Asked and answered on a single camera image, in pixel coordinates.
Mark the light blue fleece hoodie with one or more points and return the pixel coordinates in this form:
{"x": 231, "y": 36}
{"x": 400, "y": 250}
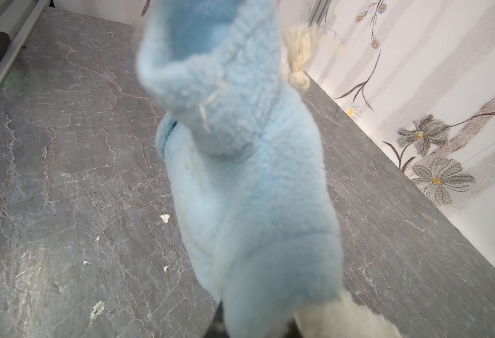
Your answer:
{"x": 244, "y": 159}

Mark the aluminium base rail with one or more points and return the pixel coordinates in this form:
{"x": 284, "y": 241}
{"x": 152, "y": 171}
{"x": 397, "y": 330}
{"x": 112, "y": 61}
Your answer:
{"x": 6, "y": 59}

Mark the aluminium corner post right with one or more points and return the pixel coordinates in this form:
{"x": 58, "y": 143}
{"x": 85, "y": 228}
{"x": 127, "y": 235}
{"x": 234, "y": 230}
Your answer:
{"x": 318, "y": 12}

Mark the white plush teddy bear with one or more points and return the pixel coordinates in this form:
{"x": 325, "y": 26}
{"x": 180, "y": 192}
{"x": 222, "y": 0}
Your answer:
{"x": 344, "y": 318}

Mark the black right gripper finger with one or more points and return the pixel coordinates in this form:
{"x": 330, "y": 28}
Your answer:
{"x": 217, "y": 328}

